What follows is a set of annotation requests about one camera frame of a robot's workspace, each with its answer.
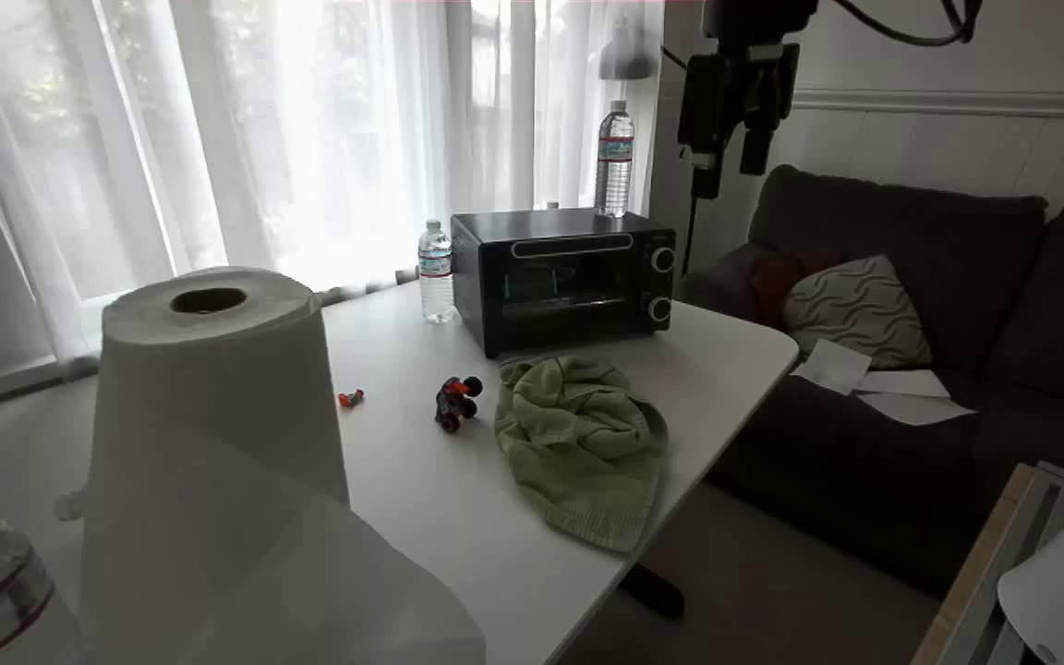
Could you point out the wooden framed platform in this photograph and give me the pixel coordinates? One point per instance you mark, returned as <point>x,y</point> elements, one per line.
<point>989,577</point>

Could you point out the beige patterned pillow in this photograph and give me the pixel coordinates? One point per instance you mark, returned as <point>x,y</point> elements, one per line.
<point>857,307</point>

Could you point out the orange toy car black wheels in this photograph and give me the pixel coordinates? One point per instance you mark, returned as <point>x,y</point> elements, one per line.
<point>455,402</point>

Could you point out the tall clear water bottle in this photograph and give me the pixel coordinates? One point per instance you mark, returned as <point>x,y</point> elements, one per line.
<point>613,152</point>

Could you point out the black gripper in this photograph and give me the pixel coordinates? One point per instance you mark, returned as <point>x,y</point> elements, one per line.
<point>741,90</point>

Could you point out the dark brown sofa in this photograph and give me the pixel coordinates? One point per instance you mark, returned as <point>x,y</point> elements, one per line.
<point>950,271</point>

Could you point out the white paper sheet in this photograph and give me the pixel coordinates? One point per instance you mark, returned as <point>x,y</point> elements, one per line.
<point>832,368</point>
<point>921,402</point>

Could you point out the dark red cushion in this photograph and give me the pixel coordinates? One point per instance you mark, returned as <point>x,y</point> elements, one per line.
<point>768,286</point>

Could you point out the short clear water bottle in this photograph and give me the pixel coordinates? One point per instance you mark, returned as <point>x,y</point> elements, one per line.
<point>432,280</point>

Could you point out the white paper towel roll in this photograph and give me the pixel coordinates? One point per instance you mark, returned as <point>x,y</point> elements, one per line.
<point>220,409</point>

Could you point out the black toaster oven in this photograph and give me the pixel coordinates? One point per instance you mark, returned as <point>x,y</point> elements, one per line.
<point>555,284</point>

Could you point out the black table base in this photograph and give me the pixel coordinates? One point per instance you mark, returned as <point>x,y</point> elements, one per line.
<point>652,594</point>

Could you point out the green ribbed towel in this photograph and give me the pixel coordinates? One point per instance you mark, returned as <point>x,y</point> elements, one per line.
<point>580,448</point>

